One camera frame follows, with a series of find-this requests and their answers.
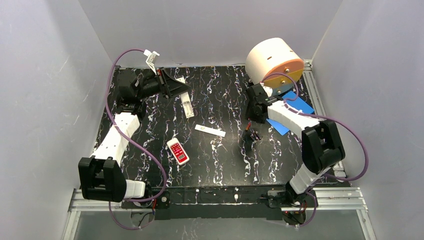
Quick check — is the red white remote control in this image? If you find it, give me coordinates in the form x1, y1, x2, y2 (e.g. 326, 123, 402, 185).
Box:
166, 137, 190, 166

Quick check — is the blue square plate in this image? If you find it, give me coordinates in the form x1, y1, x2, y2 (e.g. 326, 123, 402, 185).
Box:
266, 90, 315, 136

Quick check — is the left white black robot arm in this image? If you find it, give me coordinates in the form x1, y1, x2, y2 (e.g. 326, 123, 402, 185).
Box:
78, 68, 191, 203

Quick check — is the white cylindrical drum box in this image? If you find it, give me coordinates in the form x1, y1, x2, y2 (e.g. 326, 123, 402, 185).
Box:
245, 37, 305, 96

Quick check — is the white remote battery cover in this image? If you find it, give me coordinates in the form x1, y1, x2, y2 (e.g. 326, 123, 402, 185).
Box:
195, 124, 226, 138

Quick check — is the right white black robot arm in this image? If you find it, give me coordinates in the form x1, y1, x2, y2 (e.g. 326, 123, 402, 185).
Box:
245, 83, 346, 228

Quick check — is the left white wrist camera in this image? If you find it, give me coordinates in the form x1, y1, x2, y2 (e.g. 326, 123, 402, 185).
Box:
143, 49, 160, 75

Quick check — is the red orange battery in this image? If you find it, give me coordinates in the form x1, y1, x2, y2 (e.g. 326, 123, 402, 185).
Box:
245, 122, 251, 132

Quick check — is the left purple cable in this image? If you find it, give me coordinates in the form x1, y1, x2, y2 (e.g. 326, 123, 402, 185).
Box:
104, 48, 168, 231

